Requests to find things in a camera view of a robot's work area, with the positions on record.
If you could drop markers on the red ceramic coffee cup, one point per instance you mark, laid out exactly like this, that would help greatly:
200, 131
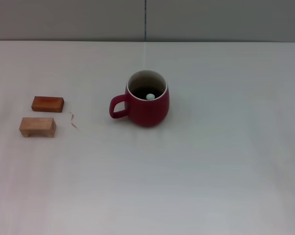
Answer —
149, 112

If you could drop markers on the light tan wooden block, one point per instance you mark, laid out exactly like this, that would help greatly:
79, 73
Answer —
37, 126

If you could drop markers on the reddish brown wooden block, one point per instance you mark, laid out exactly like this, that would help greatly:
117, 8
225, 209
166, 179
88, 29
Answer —
48, 104

